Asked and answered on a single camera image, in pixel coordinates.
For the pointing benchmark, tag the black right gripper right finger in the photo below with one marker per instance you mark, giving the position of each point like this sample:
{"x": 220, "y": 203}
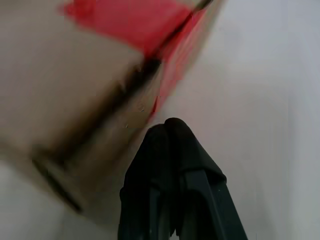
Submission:
{"x": 200, "y": 200}

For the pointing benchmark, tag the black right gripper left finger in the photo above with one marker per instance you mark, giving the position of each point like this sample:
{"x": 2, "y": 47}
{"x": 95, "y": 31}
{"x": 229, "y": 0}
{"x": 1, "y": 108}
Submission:
{"x": 145, "y": 187}

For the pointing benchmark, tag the brown cardboard box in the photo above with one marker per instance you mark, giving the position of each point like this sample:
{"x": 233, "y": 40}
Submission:
{"x": 62, "y": 100}

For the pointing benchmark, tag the red tape seal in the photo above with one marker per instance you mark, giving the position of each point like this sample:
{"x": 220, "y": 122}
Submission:
{"x": 130, "y": 25}

